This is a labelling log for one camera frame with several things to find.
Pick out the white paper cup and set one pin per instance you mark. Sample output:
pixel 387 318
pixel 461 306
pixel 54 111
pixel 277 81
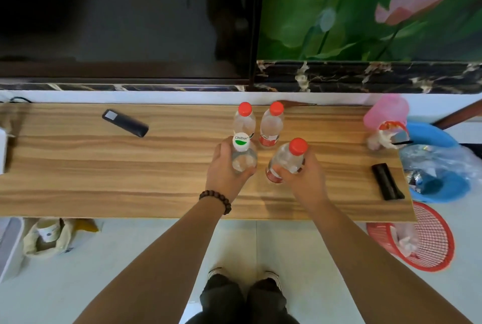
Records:
pixel 49 231

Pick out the person's right forearm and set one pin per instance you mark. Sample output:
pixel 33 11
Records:
pixel 369 267

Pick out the black remote control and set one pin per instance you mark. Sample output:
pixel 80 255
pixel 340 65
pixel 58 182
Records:
pixel 124 123

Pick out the black marble trim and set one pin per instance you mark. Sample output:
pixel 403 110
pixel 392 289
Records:
pixel 339 77

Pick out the red rimmed paper cup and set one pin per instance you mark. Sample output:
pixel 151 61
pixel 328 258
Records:
pixel 388 133

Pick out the black television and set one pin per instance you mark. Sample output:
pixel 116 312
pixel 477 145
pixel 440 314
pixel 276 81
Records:
pixel 113 15

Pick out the black rolled bag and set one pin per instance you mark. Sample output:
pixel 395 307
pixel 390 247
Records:
pixel 388 182

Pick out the blue plastic basin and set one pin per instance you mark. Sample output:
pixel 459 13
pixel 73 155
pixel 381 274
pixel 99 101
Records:
pixel 433 133

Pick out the person's right shoe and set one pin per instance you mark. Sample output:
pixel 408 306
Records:
pixel 273 278

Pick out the person's left hand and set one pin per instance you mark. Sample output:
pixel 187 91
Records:
pixel 220 177

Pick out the white crumpled tissue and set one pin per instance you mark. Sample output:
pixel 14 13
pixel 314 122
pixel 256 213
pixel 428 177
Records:
pixel 406 241

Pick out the person's dark grey trousers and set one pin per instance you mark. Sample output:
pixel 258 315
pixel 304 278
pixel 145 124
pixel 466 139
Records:
pixel 222 305

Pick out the clear plastic bag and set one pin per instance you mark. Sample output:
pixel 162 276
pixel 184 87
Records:
pixel 452 161

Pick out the person's left forearm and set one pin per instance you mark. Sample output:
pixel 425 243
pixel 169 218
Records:
pixel 162 267

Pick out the green label bottle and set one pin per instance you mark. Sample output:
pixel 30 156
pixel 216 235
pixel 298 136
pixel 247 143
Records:
pixel 241 141

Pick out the cream cloth bag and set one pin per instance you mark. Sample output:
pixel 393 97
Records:
pixel 34 250

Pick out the person's shoe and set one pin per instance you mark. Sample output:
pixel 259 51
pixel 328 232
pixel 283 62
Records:
pixel 218 273
pixel 273 278

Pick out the person's left shoe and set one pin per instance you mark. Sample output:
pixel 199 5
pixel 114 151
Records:
pixel 218 273

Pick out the white and blue box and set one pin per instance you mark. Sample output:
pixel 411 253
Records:
pixel 3 150

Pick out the pink plastic cup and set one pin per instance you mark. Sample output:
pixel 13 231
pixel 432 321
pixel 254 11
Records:
pixel 388 111

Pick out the screwdriver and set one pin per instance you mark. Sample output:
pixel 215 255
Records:
pixel 293 103

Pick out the wooden TV cabinet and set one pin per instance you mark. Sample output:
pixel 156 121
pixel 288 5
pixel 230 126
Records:
pixel 94 169

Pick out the red plastic basket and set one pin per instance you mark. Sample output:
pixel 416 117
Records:
pixel 437 237

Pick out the brown door frame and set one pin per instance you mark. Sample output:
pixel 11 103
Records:
pixel 459 114

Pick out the white plastic basket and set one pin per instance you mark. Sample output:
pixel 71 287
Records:
pixel 11 252

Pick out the person's right hand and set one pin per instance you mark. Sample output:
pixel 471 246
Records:
pixel 308 184

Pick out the red cap bottle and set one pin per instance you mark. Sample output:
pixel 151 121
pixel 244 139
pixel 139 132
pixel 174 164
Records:
pixel 271 128
pixel 298 146
pixel 244 124

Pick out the yellow packet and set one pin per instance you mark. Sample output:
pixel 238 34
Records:
pixel 88 225

